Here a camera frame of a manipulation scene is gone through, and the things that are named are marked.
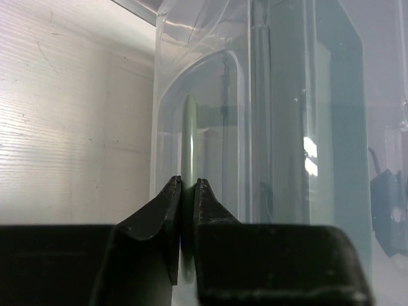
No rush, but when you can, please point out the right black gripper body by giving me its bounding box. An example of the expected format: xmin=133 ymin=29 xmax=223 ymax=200
xmin=368 ymin=146 xmax=408 ymax=259

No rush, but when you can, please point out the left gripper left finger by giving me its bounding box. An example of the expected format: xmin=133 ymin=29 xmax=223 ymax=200
xmin=1 ymin=176 xmax=181 ymax=305

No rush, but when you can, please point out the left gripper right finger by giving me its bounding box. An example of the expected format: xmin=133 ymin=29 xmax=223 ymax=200
xmin=193 ymin=179 xmax=375 ymax=305

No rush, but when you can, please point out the green toolbox with clear lid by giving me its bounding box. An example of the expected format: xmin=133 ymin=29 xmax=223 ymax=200
xmin=120 ymin=1 xmax=407 ymax=305

